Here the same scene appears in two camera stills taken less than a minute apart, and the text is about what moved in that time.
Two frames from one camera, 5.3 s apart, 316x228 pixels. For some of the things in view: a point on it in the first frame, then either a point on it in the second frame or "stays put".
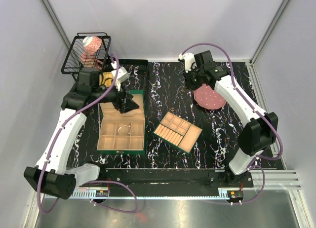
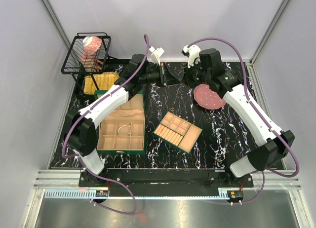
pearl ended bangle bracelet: [128, 126] stays put
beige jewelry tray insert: [178, 131] stays put
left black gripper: [124, 101] to [166, 77]
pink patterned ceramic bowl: [91, 44] stays put
